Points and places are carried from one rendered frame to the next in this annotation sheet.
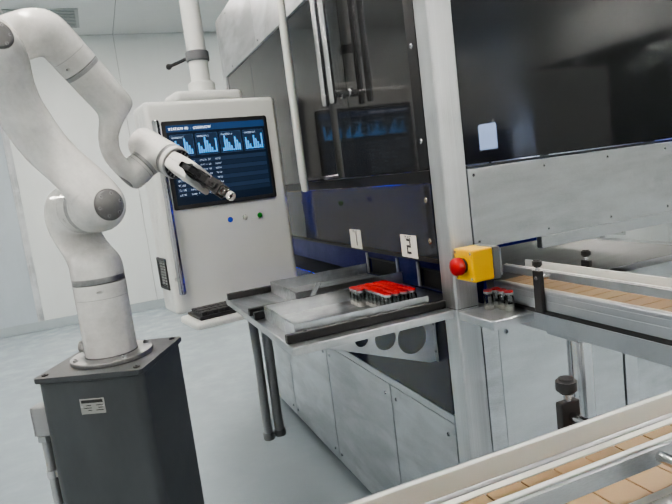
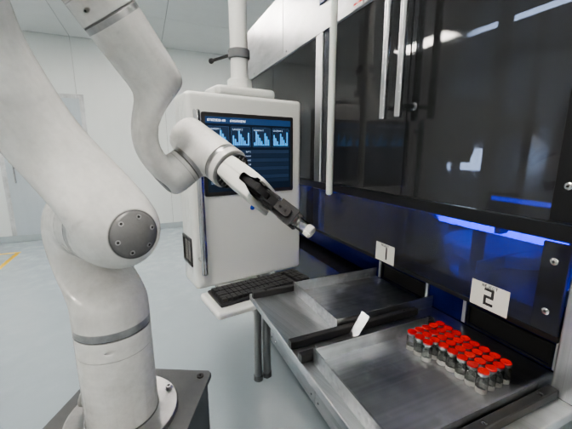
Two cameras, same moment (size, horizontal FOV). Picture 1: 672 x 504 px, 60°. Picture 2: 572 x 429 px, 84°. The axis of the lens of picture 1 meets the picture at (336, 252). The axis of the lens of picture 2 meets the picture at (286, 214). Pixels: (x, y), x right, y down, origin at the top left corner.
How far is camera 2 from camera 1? 0.93 m
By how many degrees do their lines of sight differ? 5
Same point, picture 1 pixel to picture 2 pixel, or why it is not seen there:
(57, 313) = not seen: hidden behind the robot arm
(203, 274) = (224, 254)
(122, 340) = (138, 410)
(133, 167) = (174, 168)
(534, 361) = not seen: outside the picture
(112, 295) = (128, 354)
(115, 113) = (157, 93)
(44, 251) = not seen: hidden behind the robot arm
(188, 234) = (214, 219)
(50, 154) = (37, 146)
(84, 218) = (91, 255)
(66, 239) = (69, 266)
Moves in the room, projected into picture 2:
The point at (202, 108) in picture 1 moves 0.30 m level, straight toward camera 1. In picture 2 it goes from (240, 103) to (249, 89)
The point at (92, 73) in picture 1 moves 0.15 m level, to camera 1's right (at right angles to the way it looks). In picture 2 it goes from (127, 25) to (228, 26)
